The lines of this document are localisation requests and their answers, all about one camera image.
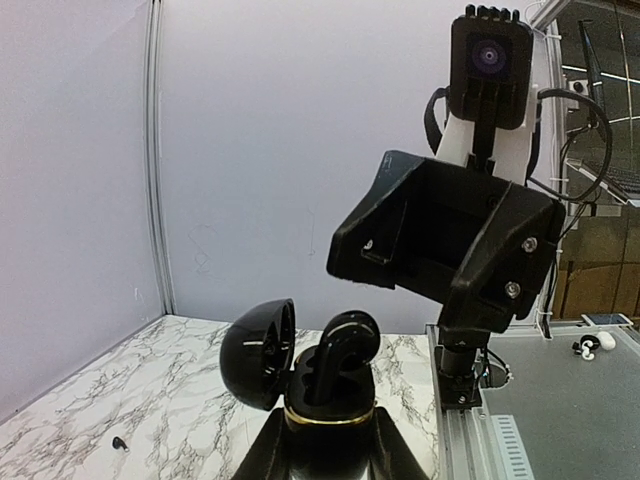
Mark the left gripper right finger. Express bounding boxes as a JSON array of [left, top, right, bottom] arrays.
[[368, 407, 429, 480]]

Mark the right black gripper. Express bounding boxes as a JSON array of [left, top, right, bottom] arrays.
[[326, 150, 566, 333]]

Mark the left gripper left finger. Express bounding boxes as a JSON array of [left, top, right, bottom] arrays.
[[232, 408, 293, 480]]

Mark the black earbud charging case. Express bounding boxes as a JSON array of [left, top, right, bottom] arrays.
[[219, 299, 375, 479]]

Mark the black earbud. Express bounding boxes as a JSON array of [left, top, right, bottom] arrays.
[[111, 436, 129, 452], [309, 310, 381, 405]]

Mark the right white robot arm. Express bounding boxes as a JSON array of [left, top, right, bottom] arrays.
[[327, 87, 566, 409]]

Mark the laptop on stand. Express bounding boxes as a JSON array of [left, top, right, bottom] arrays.
[[565, 159, 639, 208]]

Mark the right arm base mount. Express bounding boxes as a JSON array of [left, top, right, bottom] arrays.
[[434, 345, 513, 411]]

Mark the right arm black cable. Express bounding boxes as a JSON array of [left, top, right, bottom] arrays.
[[529, 87, 615, 204]]

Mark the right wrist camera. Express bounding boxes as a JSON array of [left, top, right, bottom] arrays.
[[449, 4, 534, 130]]

